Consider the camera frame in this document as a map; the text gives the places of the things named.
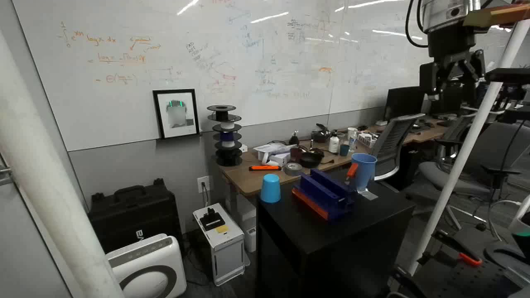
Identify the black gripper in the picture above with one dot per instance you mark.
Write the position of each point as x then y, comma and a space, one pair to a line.
455, 47

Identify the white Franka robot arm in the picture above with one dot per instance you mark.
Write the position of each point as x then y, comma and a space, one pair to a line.
444, 14

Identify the large blue plastic cup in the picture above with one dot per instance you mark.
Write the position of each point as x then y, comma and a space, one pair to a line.
366, 168

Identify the small blue plastic cup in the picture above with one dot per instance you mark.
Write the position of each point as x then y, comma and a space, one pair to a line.
270, 191

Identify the black monitor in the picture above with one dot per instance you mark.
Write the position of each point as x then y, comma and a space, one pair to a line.
402, 102

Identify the slim white stand pole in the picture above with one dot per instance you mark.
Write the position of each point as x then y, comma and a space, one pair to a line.
460, 160

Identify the dark office chair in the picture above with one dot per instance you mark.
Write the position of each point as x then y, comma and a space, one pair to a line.
497, 160

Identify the grey mesh office chair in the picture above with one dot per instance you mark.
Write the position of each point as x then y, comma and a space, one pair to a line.
392, 138

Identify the brown wooden beam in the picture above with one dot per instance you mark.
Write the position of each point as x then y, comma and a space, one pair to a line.
507, 12

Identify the white bottle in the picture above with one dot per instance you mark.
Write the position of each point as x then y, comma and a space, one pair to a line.
333, 145

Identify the silver tape patch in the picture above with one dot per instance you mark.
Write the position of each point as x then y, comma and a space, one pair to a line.
367, 195

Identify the black round bowl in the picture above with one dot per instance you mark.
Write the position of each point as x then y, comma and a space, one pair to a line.
309, 158

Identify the blue rack with orange base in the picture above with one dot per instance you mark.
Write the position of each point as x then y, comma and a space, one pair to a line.
323, 196

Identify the grey tape roll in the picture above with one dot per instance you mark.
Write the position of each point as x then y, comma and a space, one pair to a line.
293, 170

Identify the white plastic device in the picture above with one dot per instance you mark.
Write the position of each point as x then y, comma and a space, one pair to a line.
270, 150

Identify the black cabinet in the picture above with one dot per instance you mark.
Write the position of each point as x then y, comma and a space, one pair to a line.
331, 249

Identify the orange utility knife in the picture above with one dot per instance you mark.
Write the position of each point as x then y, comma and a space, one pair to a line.
263, 168

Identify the whiteboard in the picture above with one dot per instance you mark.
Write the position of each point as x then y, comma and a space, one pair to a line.
248, 56

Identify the wooden desk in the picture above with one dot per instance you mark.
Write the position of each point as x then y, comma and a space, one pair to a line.
248, 180

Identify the white filament spool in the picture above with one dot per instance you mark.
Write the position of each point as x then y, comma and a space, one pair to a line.
227, 130

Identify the blue filament spool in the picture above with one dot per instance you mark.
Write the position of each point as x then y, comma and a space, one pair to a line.
227, 140

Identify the black filament spool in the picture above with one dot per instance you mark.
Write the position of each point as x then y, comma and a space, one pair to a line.
227, 157
222, 113

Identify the black device on box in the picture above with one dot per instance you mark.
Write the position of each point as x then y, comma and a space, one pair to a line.
210, 219

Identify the black framed portrait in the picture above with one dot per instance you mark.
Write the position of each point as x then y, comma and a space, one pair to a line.
175, 113

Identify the white box unit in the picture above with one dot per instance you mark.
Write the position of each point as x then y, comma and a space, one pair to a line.
225, 254

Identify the black hard case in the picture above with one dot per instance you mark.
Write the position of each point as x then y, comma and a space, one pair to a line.
134, 216

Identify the white air purifier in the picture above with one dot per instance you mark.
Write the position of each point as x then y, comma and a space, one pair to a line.
145, 266

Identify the thick white pole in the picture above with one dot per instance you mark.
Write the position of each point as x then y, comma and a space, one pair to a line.
49, 193

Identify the black bracket on pole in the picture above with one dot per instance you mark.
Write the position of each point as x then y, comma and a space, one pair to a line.
510, 75

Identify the white wall outlet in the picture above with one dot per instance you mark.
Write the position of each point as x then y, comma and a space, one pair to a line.
202, 185

